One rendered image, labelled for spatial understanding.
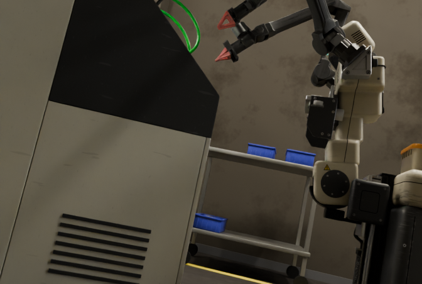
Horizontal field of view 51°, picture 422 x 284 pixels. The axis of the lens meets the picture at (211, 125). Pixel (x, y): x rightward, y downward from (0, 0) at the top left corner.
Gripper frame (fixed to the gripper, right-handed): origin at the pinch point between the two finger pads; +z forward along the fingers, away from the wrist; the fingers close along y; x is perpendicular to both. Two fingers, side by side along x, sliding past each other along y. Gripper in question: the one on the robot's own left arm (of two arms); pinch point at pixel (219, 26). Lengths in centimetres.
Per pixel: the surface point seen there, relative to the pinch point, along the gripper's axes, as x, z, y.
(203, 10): -65, -14, -318
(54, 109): -3, 65, 54
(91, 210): 32, 74, 58
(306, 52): 42, -78, -284
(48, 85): -11, 62, 53
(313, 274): 221, 49, -219
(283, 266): 201, 69, -225
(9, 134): -4, 80, 59
